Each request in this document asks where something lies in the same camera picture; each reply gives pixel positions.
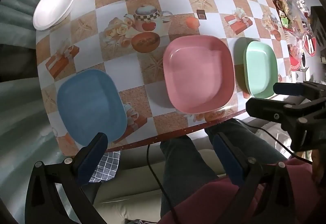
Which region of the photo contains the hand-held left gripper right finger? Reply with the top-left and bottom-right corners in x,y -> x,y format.
213,133 -> 302,224

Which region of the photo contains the blue square plate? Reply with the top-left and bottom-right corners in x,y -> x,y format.
56,69 -> 127,146

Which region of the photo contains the person's right forearm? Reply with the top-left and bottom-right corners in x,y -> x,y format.
312,150 -> 326,184

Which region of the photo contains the grey-green curtain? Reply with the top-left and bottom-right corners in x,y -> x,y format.
0,0 -> 67,224

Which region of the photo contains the small white plate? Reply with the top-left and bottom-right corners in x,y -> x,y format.
33,0 -> 77,31

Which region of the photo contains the person's right leg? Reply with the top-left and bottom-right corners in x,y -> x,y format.
205,119 -> 289,179

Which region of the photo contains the pile of snack packets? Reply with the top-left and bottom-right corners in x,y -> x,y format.
258,0 -> 321,73

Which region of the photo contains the person's left leg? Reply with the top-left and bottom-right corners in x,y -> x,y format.
160,135 -> 225,224

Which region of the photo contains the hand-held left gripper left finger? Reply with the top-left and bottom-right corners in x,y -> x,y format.
25,132 -> 109,224

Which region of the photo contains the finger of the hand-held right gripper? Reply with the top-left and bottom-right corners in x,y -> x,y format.
273,81 -> 326,102
246,97 -> 326,152

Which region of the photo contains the grey checkered cloth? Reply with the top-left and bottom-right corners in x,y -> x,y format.
89,150 -> 122,183

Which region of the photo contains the checkered printed tablecloth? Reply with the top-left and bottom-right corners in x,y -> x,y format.
36,0 -> 321,156

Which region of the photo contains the green square plate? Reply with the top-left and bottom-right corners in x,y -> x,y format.
243,41 -> 278,99

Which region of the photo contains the black cable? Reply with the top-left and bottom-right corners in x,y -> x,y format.
238,119 -> 312,163
146,144 -> 180,224

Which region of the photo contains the person's leg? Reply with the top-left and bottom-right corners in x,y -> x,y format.
160,135 -> 225,224
205,119 -> 289,179

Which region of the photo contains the pink square plate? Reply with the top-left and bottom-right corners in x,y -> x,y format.
163,35 -> 235,114

